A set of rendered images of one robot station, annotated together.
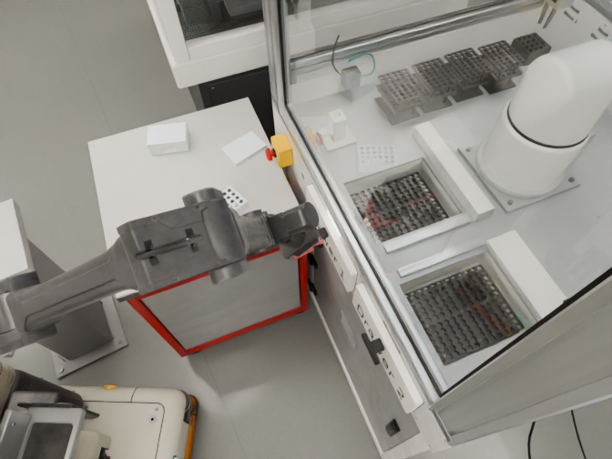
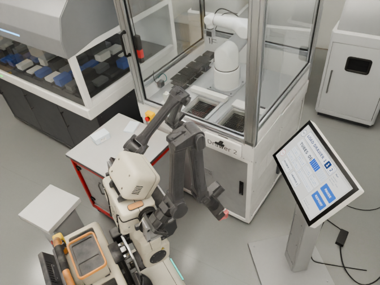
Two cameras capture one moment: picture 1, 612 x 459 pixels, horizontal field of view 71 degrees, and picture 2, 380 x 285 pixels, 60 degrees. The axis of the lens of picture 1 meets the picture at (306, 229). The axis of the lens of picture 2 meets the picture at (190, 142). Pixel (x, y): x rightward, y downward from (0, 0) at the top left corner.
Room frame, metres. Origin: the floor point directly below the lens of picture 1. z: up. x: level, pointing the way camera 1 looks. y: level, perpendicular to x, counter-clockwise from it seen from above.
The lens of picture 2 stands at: (-1.03, 0.81, 2.42)
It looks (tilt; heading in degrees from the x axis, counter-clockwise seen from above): 43 degrees down; 331
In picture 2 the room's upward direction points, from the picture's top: 7 degrees counter-clockwise
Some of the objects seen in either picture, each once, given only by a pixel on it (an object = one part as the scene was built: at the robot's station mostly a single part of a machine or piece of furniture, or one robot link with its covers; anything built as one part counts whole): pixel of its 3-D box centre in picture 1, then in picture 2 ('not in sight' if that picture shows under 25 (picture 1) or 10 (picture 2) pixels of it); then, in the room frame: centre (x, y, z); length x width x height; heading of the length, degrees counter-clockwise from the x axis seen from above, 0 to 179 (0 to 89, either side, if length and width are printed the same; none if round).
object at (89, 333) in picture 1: (39, 300); (68, 237); (0.62, 0.99, 0.38); 0.30 x 0.30 x 0.76; 27
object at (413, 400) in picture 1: (383, 346); (222, 144); (0.28, -0.17, 0.87); 0.29 x 0.02 x 0.11; 21
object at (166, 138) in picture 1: (168, 138); (100, 136); (1.02, 0.45, 0.79); 0.13 x 0.09 x 0.05; 97
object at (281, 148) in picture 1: (280, 150); (150, 116); (0.88, 0.07, 0.88); 0.07 x 0.05 x 0.07; 21
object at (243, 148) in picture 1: (243, 147); (132, 126); (0.99, 0.20, 0.77); 0.13 x 0.09 x 0.02; 128
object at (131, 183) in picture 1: (214, 240); (130, 177); (0.85, 0.36, 0.38); 0.62 x 0.58 x 0.76; 21
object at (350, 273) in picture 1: (329, 237); not in sight; (0.58, -0.06, 0.87); 0.29 x 0.02 x 0.11; 21
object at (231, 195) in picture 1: (223, 208); not in sight; (0.74, 0.25, 0.78); 0.12 x 0.08 x 0.04; 132
